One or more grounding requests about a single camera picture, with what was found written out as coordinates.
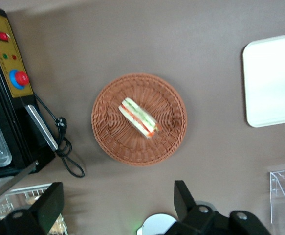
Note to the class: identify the triangle sandwich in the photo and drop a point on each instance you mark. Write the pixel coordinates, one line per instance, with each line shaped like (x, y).
(137, 117)

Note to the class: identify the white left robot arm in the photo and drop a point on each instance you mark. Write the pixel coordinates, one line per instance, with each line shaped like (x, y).
(154, 225)

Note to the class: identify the brown round wicker basket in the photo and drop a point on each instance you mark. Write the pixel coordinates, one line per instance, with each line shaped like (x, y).
(113, 137)

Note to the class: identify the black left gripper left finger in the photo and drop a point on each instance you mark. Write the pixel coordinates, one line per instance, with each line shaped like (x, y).
(47, 208)

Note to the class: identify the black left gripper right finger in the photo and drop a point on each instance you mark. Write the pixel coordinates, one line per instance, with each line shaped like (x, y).
(188, 215)

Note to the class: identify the clear acrylic bottle rack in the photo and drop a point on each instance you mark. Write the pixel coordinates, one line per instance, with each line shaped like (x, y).
(275, 191)

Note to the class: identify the bagged snack crackers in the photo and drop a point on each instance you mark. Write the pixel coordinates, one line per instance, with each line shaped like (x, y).
(58, 226)
(32, 200)

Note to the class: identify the beige plastic tray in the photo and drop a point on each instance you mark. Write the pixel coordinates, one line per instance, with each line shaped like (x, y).
(271, 83)

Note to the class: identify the black sealing machine yellow panel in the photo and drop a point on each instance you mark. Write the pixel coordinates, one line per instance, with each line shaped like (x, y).
(7, 61)

